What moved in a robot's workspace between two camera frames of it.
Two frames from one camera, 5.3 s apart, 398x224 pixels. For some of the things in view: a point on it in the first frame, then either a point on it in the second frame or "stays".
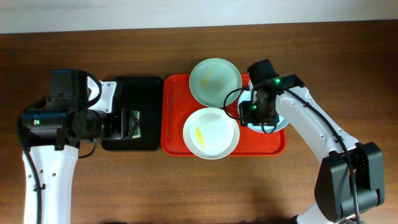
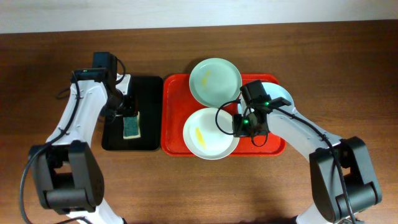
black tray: x=144 y=94 stays
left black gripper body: x=117 y=125 → x=129 y=109
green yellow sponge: x=135 y=125 stays
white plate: x=210 y=134 stays
